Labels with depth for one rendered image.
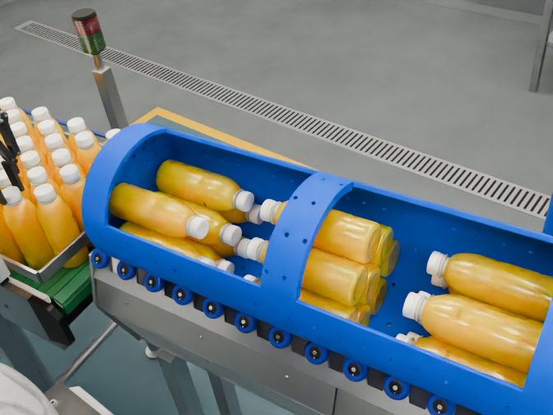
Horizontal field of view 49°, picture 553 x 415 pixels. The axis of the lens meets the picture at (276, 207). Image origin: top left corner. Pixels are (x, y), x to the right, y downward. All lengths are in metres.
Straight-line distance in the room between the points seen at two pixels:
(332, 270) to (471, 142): 2.30
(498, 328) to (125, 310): 0.80
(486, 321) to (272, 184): 0.52
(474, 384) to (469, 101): 2.74
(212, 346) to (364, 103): 2.44
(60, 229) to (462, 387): 0.88
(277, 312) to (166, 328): 0.38
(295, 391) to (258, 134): 2.28
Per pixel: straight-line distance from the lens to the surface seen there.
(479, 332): 0.92
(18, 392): 0.79
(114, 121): 1.83
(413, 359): 0.91
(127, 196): 1.19
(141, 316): 1.35
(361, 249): 0.97
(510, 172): 3.06
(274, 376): 1.20
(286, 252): 0.94
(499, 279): 1.00
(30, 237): 1.42
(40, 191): 1.36
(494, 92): 3.63
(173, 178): 1.23
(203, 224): 1.12
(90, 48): 1.71
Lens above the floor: 1.86
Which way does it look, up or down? 41 degrees down
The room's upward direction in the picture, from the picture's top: 8 degrees counter-clockwise
